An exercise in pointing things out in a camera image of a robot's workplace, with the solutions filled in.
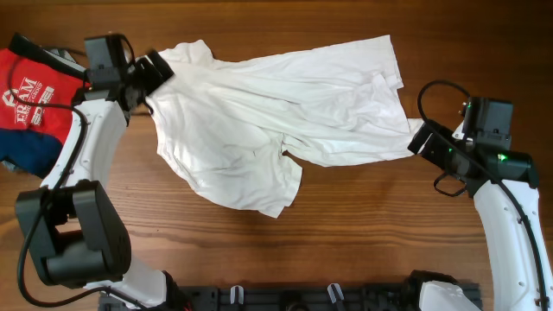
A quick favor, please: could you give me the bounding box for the white t-shirt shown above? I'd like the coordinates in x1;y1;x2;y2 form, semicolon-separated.
147;35;423;218

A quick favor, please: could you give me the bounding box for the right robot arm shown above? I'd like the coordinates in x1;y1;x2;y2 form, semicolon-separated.
409;120;552;310

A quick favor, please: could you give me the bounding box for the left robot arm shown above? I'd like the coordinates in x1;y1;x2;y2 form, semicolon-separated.
15;50;189;310

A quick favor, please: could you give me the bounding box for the grey folded garment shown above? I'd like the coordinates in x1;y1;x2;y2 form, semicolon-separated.
45;47;86;64

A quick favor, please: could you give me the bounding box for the red folded shirt with logo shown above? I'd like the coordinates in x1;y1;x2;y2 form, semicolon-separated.
1;48;86;154

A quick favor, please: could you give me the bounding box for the black folded garment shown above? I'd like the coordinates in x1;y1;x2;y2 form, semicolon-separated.
7;34;84;106

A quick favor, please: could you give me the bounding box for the navy blue folded garment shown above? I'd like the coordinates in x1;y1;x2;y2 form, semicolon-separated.
1;117;71;178

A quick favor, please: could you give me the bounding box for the right black cable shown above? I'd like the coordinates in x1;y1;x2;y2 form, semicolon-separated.
416;79;551;310

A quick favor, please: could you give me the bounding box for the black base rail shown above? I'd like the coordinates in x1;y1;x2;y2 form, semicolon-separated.
98;282;484;311

